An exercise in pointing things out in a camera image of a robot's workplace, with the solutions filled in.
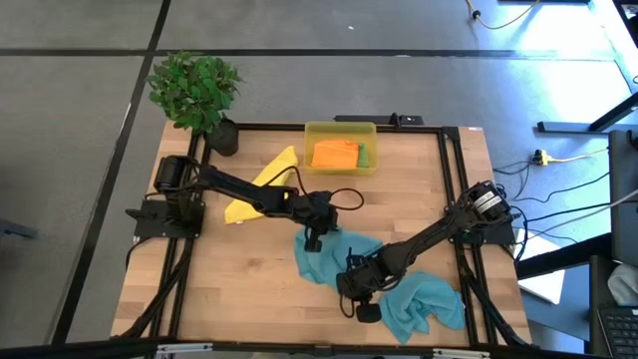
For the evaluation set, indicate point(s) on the black desk leg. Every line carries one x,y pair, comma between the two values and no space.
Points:
573,127

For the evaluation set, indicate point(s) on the blue microfiber towel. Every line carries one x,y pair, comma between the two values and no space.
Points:
329,254
423,304

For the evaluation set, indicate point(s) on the black bar device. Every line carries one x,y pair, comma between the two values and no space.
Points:
369,119

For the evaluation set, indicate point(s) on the grey floor object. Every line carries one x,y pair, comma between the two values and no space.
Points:
15,230

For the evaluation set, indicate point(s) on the silver frame bracket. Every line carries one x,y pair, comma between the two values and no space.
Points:
184,348
461,353

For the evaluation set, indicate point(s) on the black metal table frame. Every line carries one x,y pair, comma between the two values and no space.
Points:
279,126

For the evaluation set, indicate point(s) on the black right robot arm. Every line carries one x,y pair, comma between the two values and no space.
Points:
438,229

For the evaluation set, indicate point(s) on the white paper sheet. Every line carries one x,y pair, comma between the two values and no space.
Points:
545,279

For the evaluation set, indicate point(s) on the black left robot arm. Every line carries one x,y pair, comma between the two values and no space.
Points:
234,187

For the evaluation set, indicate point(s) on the yellow microfiber towel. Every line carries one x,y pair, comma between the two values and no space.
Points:
279,167

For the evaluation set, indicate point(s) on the orange microfiber towel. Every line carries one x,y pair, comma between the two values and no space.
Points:
334,153

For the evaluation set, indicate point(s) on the artificial green leafy plant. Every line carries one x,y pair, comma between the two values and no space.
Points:
192,90

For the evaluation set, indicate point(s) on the green microfiber towel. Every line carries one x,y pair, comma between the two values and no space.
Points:
363,155

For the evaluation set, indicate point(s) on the grey computer case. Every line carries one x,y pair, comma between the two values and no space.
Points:
624,199

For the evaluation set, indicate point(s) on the black laptop keyboard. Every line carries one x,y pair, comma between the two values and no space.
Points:
620,331

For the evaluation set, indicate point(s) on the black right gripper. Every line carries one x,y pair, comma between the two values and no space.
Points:
364,279

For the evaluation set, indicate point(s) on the yellow translucent plastic bin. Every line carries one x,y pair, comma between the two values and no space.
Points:
339,128

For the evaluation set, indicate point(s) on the black plant pot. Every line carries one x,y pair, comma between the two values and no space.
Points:
224,139

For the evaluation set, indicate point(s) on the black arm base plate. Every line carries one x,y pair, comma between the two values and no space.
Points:
149,227
501,234

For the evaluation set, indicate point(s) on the white crumpled cloth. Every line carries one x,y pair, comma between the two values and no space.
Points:
625,284

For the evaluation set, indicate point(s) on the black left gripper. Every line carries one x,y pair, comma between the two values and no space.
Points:
319,212

